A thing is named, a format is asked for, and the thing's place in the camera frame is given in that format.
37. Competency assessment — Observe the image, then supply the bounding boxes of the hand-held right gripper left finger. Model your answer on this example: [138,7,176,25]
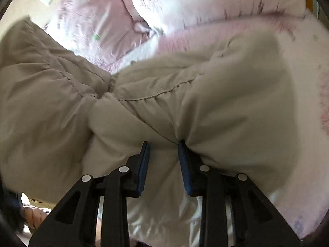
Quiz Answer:
[28,141,151,247]

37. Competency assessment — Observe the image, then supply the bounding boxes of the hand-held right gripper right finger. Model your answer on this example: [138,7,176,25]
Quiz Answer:
[178,139,300,247]

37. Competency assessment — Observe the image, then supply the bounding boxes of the beige puffer jacket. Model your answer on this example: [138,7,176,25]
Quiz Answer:
[0,18,300,245]

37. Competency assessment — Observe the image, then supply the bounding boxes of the person's foot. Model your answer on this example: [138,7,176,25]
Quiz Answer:
[24,206,50,231]

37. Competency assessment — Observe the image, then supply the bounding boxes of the person's legs in jeans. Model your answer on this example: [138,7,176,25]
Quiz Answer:
[0,188,25,235]

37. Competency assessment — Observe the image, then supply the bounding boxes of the pink floral pillow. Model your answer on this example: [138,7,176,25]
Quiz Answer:
[116,0,307,36]
[44,0,155,70]

